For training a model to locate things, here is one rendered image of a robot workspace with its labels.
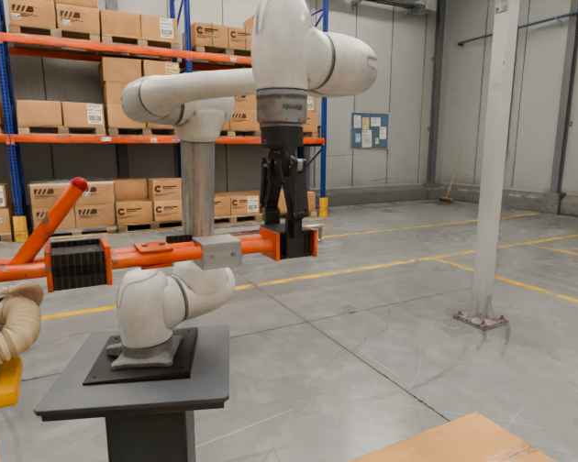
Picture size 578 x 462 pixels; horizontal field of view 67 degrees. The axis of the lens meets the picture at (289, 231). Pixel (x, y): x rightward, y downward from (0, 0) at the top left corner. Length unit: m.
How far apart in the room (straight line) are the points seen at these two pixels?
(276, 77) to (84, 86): 8.44
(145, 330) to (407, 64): 11.44
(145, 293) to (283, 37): 0.86
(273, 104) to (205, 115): 0.55
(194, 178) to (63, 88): 7.85
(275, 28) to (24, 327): 0.56
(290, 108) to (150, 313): 0.82
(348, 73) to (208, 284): 0.84
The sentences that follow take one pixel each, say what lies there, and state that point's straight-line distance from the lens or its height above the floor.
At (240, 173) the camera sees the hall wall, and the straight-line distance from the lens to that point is 9.73.
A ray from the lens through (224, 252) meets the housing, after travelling 0.74.
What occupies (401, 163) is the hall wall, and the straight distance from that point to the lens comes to 12.15.
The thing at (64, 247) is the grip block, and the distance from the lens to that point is 0.76.
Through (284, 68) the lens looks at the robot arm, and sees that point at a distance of 0.76.
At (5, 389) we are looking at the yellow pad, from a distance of 0.64.
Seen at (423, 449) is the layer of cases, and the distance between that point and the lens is 1.49.
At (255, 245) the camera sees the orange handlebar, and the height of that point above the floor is 1.25.
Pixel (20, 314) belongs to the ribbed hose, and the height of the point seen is 1.20.
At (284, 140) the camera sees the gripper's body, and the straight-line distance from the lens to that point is 0.76.
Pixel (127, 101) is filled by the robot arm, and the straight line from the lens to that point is 1.23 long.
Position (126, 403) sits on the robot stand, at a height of 0.75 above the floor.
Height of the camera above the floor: 1.41
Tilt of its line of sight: 11 degrees down
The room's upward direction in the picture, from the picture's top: straight up
